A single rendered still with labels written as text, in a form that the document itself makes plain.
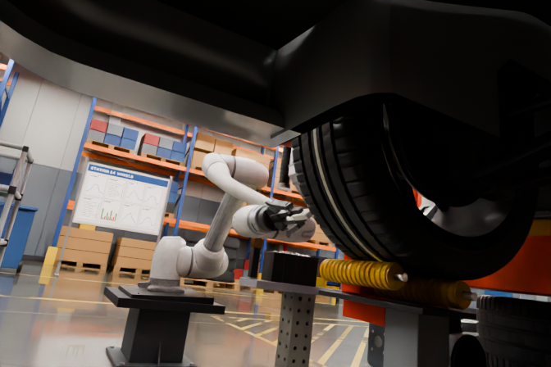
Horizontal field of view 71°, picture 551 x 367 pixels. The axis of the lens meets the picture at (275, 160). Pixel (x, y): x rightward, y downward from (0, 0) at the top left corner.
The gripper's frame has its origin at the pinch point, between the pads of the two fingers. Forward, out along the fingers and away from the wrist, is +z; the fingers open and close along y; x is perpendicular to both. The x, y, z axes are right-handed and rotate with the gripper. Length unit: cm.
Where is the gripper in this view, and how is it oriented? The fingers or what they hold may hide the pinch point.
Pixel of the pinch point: (303, 214)
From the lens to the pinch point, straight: 101.3
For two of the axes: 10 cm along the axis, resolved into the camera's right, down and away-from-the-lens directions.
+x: 7.1, -5.1, 5.0
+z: 4.7, -1.9, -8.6
